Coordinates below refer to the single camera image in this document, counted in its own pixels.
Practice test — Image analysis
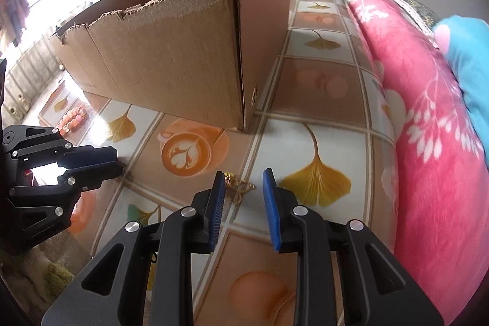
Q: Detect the gold chain bracelet with charms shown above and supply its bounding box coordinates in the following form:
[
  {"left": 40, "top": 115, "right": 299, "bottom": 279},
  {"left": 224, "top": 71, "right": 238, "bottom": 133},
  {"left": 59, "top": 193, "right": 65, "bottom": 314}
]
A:
[{"left": 223, "top": 171, "right": 256, "bottom": 205}]

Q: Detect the blue pillow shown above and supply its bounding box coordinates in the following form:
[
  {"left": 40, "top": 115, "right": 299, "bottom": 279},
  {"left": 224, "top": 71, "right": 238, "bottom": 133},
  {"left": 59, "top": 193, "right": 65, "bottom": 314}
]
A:
[{"left": 433, "top": 15, "right": 488, "bottom": 160}]

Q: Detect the brown cardboard box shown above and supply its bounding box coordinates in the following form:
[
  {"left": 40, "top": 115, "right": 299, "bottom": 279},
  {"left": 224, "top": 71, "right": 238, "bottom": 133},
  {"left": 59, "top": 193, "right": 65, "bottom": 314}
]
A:
[{"left": 50, "top": 0, "right": 289, "bottom": 132}]

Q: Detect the white fluffy towel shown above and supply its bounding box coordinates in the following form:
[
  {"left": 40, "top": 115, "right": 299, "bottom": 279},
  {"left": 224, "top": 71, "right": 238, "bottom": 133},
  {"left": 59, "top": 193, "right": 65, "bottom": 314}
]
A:
[{"left": 1, "top": 231, "right": 91, "bottom": 325}]

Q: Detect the patterned tile table mat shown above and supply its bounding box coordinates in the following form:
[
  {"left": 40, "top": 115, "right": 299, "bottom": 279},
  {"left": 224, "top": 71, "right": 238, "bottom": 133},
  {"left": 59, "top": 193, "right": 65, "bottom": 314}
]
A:
[{"left": 29, "top": 0, "right": 397, "bottom": 325}]

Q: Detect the pink floral blanket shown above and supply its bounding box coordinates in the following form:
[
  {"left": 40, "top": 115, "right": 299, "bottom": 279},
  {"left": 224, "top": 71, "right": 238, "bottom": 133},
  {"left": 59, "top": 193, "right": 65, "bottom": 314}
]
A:
[{"left": 348, "top": 0, "right": 488, "bottom": 324}]

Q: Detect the orange pink bead bracelet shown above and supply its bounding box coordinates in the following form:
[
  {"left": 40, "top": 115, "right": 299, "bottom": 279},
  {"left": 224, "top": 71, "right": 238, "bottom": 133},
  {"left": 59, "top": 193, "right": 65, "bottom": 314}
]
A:
[{"left": 55, "top": 104, "right": 88, "bottom": 135}]

